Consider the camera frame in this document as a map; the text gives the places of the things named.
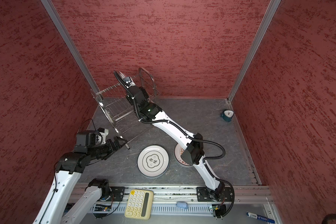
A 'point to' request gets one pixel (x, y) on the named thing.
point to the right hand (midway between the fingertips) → (136, 89)
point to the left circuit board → (98, 207)
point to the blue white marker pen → (254, 215)
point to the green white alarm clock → (227, 115)
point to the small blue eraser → (182, 205)
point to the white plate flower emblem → (153, 161)
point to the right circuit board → (215, 207)
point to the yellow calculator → (139, 204)
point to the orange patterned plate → (178, 151)
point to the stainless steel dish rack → (115, 99)
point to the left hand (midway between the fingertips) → (122, 148)
